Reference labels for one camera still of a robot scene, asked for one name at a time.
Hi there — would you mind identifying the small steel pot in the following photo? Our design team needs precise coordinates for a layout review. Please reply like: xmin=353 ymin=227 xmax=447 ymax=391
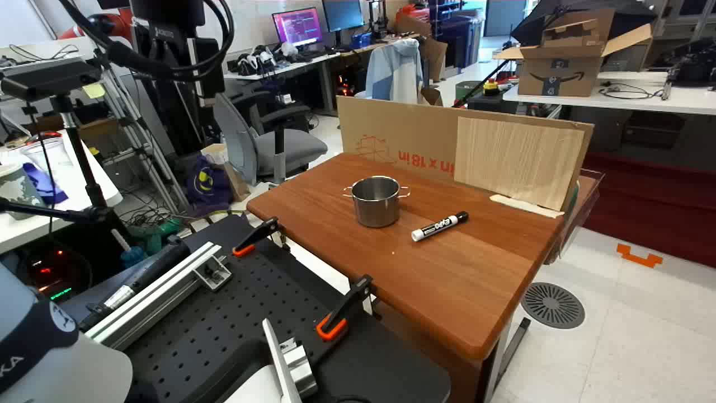
xmin=342 ymin=173 xmax=415 ymax=231

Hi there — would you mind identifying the brown cardboard panel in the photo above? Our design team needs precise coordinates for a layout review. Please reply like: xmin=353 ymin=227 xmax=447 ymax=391
xmin=335 ymin=94 xmax=598 ymax=212

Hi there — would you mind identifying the black white marker pen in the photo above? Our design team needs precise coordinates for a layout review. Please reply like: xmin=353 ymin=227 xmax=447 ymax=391
xmin=407 ymin=211 xmax=473 ymax=246

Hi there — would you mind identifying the black orange bar clamp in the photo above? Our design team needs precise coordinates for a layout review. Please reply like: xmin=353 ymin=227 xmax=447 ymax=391
xmin=313 ymin=272 xmax=375 ymax=344
xmin=230 ymin=215 xmax=284 ymax=260

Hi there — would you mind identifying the grey office chair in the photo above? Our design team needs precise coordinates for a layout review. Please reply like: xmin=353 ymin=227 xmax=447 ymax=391
xmin=211 ymin=90 xmax=331 ymax=185

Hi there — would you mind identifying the light blue jacket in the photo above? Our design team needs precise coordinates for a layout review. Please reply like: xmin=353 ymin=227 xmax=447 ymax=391
xmin=362 ymin=34 xmax=428 ymax=104

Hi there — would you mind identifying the long background computer desk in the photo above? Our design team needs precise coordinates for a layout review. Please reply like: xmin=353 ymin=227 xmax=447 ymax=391
xmin=221 ymin=42 xmax=389 ymax=117

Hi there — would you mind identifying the dark blue bag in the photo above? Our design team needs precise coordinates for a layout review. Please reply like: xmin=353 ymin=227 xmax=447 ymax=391
xmin=182 ymin=152 xmax=236 ymax=211

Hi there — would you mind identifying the light wooden board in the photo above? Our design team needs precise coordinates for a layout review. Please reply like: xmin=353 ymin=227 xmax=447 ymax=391
xmin=451 ymin=112 xmax=594 ymax=212

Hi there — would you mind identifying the black perforated breadboard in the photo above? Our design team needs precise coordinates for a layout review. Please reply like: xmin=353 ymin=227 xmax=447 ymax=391
xmin=58 ymin=212 xmax=455 ymax=403

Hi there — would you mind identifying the monitor with purple screen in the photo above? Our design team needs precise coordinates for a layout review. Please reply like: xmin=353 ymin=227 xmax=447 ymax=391
xmin=269 ymin=4 xmax=326 ymax=49

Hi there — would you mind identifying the dark computer monitor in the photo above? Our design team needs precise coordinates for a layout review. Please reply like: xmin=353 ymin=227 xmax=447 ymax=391
xmin=319 ymin=0 xmax=368 ymax=35

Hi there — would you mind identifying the long aluminium extrusion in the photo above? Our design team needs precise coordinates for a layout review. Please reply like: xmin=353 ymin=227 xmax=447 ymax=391
xmin=82 ymin=240 xmax=236 ymax=352

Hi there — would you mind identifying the round metal floor drain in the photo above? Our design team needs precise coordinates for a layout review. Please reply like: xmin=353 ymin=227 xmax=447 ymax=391
xmin=520 ymin=280 xmax=588 ymax=330

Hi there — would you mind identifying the open cardboard shipping box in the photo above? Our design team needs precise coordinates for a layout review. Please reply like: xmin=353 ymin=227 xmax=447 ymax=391
xmin=492 ymin=7 xmax=655 ymax=99

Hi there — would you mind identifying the white work table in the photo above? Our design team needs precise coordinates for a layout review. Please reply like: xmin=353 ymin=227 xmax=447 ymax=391
xmin=501 ymin=69 xmax=716 ymax=118

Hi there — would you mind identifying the white side desk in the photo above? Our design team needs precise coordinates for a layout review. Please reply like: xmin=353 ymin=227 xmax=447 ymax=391
xmin=0 ymin=129 xmax=126 ymax=254

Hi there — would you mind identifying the black device with red lights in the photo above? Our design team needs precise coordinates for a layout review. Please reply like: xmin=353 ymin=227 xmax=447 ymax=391
xmin=14 ymin=241 xmax=96 ymax=302

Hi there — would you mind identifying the blue plastic object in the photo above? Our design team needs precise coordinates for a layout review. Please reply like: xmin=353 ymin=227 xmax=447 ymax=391
xmin=20 ymin=160 xmax=71 ymax=207

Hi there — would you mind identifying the aluminium extrusion with bracket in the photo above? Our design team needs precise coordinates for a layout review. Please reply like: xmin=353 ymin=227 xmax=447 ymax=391
xmin=259 ymin=318 xmax=323 ymax=403

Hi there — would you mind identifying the black table leg frame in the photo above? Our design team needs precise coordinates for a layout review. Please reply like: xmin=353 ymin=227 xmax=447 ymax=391
xmin=483 ymin=315 xmax=534 ymax=403

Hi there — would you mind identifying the black stand with cables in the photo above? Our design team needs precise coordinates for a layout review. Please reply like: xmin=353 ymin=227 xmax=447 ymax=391
xmin=55 ymin=0 xmax=238 ymax=164

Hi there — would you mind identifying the black camera on tripod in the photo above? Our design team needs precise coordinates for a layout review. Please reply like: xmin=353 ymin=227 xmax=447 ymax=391
xmin=0 ymin=56 xmax=138 ymax=249

